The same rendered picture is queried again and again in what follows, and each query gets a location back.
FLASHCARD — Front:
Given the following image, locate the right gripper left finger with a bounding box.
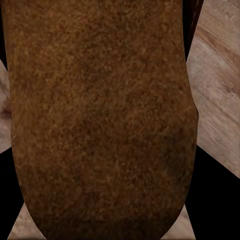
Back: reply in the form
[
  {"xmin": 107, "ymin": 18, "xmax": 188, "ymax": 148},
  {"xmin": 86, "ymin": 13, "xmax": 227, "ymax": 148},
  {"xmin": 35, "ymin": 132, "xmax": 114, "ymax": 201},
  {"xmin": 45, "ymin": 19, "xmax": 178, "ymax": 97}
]
[{"xmin": 0, "ymin": 147, "xmax": 25, "ymax": 240}]

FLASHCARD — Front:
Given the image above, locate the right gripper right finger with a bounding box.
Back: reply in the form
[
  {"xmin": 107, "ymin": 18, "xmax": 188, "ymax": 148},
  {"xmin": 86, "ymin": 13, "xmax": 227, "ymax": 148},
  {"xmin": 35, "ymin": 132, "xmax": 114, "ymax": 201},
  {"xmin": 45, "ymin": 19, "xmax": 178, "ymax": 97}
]
[{"xmin": 184, "ymin": 145, "xmax": 240, "ymax": 240}]

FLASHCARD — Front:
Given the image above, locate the sandal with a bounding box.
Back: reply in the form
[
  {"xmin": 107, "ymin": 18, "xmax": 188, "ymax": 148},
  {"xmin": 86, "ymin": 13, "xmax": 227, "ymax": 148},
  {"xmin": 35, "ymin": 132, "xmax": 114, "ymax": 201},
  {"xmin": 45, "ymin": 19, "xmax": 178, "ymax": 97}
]
[{"xmin": 0, "ymin": 0, "xmax": 204, "ymax": 240}]

